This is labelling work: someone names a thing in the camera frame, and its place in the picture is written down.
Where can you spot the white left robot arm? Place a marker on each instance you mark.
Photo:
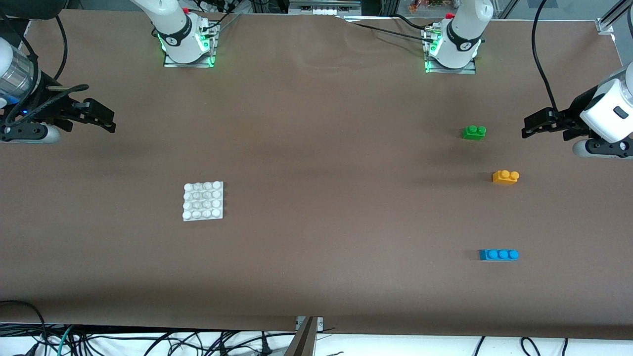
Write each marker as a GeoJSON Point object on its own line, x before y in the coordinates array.
{"type": "Point", "coordinates": [470, 15]}

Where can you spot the aluminium frame with white parts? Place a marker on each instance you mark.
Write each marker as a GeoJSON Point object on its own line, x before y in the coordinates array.
{"type": "Point", "coordinates": [324, 7]}

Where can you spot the colourful small items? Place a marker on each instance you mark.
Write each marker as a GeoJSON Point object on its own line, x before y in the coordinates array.
{"type": "Point", "coordinates": [420, 5]}

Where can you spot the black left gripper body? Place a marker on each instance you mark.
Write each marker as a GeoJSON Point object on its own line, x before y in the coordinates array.
{"type": "Point", "coordinates": [566, 118]}

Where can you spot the brown table cover sheet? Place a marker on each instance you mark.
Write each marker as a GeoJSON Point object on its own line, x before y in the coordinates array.
{"type": "Point", "coordinates": [316, 148]}

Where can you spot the blue three-stud block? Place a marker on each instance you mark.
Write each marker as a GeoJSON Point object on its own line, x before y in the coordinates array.
{"type": "Point", "coordinates": [498, 255]}

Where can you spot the aluminium extrusion frame corner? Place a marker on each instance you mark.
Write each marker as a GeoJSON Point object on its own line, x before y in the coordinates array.
{"type": "Point", "coordinates": [606, 24]}

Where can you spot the yellow two-stud block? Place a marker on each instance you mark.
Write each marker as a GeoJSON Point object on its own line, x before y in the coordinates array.
{"type": "Point", "coordinates": [504, 178]}

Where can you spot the small silver metal bracket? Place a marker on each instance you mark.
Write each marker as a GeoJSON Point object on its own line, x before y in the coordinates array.
{"type": "Point", "coordinates": [320, 323]}

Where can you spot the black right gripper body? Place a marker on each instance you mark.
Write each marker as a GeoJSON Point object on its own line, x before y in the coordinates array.
{"type": "Point", "coordinates": [48, 102]}

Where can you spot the white studded base plate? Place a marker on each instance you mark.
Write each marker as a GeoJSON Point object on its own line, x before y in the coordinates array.
{"type": "Point", "coordinates": [203, 201]}

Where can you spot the green two-stud block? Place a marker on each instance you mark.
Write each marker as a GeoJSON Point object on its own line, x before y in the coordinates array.
{"type": "Point", "coordinates": [473, 133]}

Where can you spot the dark metal post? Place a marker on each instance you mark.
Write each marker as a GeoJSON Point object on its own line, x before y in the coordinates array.
{"type": "Point", "coordinates": [302, 343]}

